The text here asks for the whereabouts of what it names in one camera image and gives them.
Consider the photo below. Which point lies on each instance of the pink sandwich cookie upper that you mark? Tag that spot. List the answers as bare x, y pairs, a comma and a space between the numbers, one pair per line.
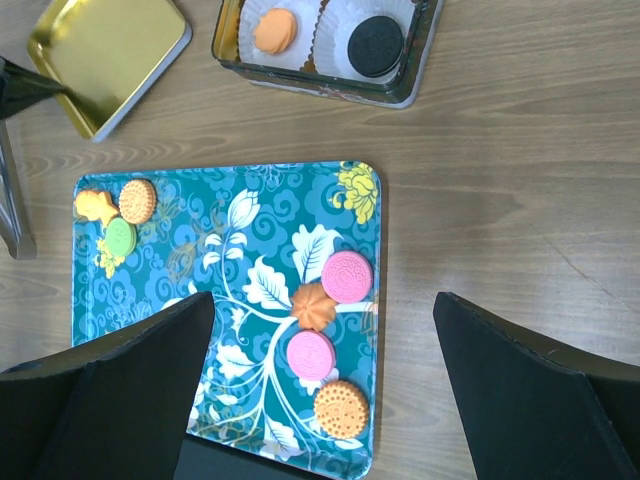
347, 277

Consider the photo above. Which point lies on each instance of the orange dotted cookie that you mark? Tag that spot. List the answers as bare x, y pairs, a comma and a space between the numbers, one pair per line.
137, 201
341, 410

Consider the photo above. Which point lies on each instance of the teal floral tray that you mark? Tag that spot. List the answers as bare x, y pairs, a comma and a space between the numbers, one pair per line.
251, 236

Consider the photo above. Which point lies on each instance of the orange dotted cookie right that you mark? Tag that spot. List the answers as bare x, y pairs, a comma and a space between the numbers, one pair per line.
341, 410

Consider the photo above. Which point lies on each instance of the white paper cup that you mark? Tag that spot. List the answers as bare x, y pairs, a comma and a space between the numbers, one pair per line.
298, 53
335, 26

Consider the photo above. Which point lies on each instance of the orange dotted cookie top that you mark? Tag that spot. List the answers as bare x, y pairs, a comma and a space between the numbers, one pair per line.
137, 201

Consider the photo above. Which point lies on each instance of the pink sandwich cookie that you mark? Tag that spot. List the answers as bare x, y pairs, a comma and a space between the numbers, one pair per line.
310, 355
347, 277

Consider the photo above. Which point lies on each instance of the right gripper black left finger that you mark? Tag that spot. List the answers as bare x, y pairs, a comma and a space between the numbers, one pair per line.
116, 407

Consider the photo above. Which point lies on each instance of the white paper cup front left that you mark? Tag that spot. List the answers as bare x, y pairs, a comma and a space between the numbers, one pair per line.
298, 53

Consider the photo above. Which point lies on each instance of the gold tin lid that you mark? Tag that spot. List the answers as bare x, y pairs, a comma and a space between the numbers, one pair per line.
107, 54

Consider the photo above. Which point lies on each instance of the orange fish cookie top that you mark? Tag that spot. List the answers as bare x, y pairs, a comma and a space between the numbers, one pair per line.
96, 206

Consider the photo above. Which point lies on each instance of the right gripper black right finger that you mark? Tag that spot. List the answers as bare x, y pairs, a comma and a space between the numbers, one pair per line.
533, 407

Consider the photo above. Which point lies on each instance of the metal tongs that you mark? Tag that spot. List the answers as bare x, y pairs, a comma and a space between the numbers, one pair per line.
15, 228

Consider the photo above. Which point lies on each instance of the pink sandwich cookie lower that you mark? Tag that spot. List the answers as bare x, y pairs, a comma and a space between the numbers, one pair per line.
310, 355

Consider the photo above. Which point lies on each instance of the gold cookie tin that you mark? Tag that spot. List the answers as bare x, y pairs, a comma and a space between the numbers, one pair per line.
399, 93

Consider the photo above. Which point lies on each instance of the black sandwich cookie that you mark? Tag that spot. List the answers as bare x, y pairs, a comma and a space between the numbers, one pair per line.
375, 46

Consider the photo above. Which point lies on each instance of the orange flower cookie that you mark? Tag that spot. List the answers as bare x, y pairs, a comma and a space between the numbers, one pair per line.
313, 307

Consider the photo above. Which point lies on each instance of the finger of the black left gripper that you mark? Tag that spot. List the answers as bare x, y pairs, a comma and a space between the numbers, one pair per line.
22, 88

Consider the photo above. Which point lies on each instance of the white paper cup front right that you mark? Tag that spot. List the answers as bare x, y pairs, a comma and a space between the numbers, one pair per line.
335, 26

